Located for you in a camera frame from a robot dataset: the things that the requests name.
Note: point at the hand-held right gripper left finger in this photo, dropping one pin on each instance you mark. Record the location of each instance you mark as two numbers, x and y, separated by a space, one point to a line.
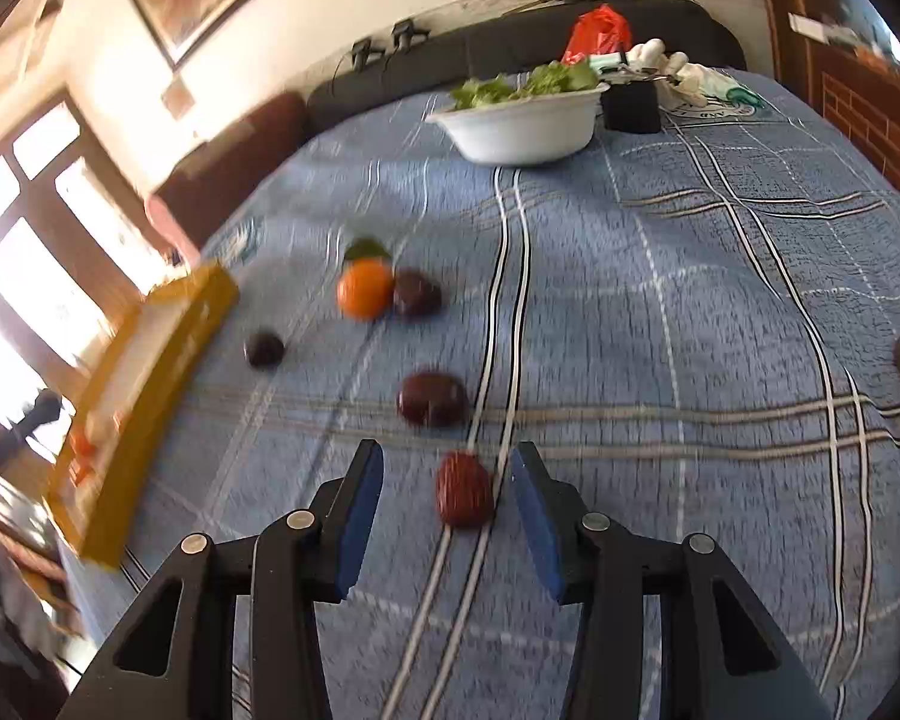
364 514

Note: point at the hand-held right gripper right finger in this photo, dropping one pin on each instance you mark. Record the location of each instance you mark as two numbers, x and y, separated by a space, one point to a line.
536 521

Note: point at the red wrinkled jujube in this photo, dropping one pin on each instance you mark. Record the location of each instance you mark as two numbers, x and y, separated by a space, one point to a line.
463 491

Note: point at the dark brown jujube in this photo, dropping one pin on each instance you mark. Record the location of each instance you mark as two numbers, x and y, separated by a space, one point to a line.
264 349
433 397
418 292

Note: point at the yellow tray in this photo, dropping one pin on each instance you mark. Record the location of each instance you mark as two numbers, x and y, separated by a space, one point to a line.
165 360

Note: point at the mandarin with green leaf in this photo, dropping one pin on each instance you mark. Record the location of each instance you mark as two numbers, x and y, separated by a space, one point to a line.
365 291

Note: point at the blue plaid bedsheet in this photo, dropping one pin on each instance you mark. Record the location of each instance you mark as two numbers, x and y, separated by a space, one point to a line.
682 315

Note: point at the brown sofa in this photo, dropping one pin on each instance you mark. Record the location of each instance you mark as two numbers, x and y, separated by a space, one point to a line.
225 165

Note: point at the white bowl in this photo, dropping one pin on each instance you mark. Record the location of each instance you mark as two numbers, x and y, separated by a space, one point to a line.
525 131

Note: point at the window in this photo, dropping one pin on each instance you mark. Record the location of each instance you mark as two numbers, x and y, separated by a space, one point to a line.
30 262

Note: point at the black box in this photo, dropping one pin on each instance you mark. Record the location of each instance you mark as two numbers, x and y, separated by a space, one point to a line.
630 106

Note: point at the green lettuce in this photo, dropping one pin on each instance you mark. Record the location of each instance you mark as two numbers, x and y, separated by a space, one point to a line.
525 82

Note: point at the black clamp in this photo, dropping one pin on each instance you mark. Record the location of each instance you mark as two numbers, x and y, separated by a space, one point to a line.
406 34
365 54

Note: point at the white gloves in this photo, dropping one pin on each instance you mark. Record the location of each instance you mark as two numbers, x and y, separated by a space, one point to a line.
679 71

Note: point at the black headboard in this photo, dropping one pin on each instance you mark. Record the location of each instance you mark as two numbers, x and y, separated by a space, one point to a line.
495 45

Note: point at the red plastic bag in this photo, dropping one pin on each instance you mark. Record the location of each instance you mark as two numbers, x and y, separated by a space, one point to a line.
598 34

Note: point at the wooden cabinet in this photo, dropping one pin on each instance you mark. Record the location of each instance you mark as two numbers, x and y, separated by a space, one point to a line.
855 105

